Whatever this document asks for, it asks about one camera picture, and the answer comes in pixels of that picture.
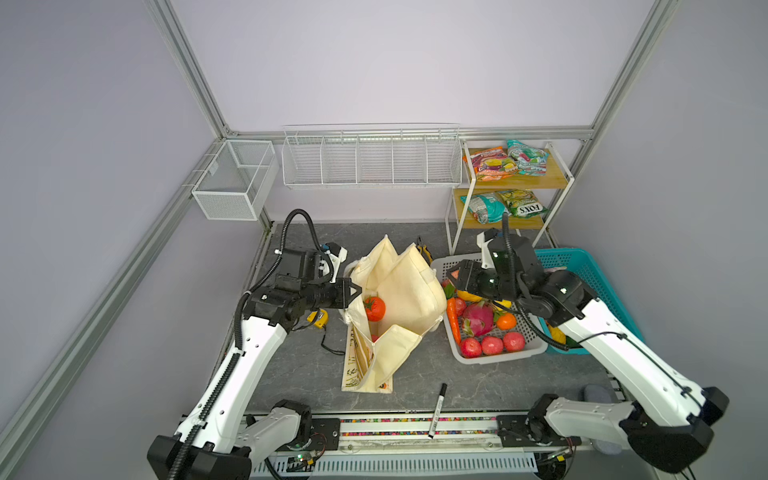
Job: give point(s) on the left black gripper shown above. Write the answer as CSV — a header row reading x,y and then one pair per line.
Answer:
x,y
343,299

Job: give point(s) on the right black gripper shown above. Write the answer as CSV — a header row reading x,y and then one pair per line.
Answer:
x,y
468,276

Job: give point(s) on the red tomato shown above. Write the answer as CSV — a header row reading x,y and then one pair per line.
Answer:
x,y
375,309

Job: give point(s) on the cream floral tote bag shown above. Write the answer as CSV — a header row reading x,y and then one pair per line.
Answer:
x,y
415,304

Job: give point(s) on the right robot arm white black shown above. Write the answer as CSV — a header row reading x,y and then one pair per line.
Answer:
x,y
667,421

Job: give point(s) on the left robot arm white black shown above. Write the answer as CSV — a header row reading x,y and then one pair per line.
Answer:
x,y
205,445

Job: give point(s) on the green Fox's candy bag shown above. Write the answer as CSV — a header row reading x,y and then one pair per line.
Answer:
x,y
522,203

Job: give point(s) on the teal white snack bag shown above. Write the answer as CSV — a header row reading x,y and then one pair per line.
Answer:
x,y
485,208

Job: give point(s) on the teal pink snack bag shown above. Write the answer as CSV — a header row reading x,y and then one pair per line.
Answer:
x,y
530,161

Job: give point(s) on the yellow tape measure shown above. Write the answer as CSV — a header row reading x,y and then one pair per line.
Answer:
x,y
319,319

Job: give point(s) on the small orange tangerine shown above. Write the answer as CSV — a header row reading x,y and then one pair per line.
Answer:
x,y
506,321

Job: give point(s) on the teal plastic vegetable basket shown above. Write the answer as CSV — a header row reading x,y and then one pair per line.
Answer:
x,y
585,266

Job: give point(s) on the yellow pear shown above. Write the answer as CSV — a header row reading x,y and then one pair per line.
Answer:
x,y
468,297

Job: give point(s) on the pink dragon fruit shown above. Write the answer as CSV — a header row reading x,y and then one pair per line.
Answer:
x,y
477,320

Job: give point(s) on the white plastic fruit basket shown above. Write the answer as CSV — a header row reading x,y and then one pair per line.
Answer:
x,y
533,344

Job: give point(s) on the red apple front right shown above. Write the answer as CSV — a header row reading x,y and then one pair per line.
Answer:
x,y
514,342

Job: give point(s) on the red apple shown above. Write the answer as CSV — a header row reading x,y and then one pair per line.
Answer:
x,y
492,346
471,348
514,342

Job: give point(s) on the orange carrot in white basket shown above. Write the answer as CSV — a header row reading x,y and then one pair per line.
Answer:
x,y
452,315

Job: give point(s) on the red apple front middle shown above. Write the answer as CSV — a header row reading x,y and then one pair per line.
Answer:
x,y
492,346

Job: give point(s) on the white wooden two-tier shelf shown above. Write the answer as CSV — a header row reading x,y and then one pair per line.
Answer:
x,y
558,178

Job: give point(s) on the yellow black pliers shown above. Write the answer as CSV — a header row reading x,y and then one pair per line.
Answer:
x,y
424,251

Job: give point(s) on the red apple front left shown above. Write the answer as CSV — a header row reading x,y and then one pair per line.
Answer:
x,y
471,348

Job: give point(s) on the black marker pen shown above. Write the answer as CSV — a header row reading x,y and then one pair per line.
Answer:
x,y
437,411

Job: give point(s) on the grey wrist rest pad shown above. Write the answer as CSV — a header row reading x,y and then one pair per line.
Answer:
x,y
598,394

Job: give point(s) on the white mesh box basket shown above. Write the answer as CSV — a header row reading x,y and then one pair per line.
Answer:
x,y
237,180

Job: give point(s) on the white wire wall basket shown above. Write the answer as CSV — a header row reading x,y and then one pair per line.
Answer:
x,y
372,155

